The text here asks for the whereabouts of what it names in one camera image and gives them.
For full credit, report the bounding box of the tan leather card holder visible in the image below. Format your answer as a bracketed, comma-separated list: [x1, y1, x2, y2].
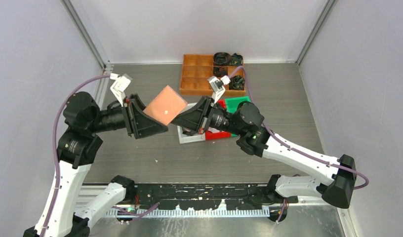
[143, 85, 188, 125]

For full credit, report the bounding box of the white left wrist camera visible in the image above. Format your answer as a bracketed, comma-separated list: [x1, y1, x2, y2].
[110, 73, 132, 106]

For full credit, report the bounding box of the camouflage rolled tie lower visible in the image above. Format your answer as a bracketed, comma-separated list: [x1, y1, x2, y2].
[229, 75, 245, 90]

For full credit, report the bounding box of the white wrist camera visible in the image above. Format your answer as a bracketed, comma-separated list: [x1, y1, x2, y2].
[110, 73, 132, 106]
[207, 76, 230, 104]

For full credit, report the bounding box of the dark rolled belt top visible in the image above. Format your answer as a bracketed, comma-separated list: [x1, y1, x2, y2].
[213, 52, 232, 66]

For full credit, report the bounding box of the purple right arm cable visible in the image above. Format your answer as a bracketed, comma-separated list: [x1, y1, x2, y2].
[229, 66, 369, 191]

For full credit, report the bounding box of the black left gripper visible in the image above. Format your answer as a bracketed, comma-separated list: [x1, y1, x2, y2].
[89, 92, 169, 137]

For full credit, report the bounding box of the green patterned rolled tie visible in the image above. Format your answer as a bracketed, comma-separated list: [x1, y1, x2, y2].
[229, 53, 243, 67]

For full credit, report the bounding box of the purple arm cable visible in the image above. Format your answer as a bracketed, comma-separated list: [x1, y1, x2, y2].
[229, 66, 369, 191]
[39, 74, 112, 237]

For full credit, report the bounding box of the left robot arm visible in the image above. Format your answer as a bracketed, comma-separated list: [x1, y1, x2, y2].
[24, 92, 167, 237]

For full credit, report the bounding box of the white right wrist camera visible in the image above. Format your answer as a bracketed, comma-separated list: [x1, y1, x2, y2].
[207, 76, 230, 104]

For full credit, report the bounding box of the green plastic bin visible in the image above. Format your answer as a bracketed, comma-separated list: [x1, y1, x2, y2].
[224, 96, 250, 129]

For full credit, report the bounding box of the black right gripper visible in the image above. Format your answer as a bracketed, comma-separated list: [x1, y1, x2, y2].
[170, 94, 245, 135]

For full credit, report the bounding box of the dark rolled tie middle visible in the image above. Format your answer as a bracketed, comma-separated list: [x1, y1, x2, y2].
[212, 66, 228, 78]

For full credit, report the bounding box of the orange wooden compartment tray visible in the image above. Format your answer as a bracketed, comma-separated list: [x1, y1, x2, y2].
[179, 54, 246, 97]

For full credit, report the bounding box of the white plastic bin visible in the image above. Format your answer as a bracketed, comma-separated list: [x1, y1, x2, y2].
[177, 108, 206, 144]

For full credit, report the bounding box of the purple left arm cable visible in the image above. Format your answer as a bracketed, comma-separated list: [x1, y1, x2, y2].
[39, 74, 112, 237]

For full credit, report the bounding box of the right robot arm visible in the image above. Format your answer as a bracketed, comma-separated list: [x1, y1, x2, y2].
[172, 96, 358, 209]

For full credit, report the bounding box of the red plastic bin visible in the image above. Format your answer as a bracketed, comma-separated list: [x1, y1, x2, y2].
[204, 99, 232, 141]

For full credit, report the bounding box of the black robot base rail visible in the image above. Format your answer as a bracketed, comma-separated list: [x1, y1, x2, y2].
[112, 183, 299, 222]

